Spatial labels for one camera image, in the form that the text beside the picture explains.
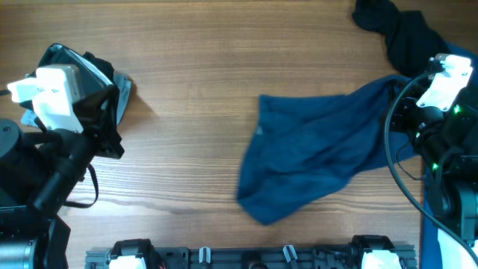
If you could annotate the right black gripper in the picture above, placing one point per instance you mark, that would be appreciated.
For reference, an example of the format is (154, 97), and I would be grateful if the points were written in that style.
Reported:
(406, 101)

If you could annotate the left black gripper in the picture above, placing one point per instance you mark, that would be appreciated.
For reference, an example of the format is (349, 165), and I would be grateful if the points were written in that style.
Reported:
(99, 116)

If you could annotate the dark blue shorts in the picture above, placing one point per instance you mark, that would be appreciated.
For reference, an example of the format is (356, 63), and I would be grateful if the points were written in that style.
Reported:
(305, 148)

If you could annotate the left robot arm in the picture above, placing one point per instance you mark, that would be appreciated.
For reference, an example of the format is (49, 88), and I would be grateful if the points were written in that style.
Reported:
(38, 172)

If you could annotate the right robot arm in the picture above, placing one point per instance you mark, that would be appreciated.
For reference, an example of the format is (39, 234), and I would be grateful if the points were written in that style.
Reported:
(447, 141)

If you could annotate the folded black garment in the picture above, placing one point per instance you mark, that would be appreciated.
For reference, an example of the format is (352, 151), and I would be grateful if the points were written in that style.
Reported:
(94, 73)

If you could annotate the folded light denim jeans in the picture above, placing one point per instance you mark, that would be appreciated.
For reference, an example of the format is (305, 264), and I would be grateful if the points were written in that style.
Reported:
(122, 81)

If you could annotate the crumpled black garment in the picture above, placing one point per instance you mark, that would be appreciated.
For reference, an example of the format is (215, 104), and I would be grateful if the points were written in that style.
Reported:
(409, 41)

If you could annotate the bright blue cloth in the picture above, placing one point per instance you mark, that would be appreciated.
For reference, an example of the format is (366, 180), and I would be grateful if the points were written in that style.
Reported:
(430, 251)

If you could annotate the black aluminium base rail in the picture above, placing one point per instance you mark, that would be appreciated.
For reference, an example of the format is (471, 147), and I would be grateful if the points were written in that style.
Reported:
(316, 257)

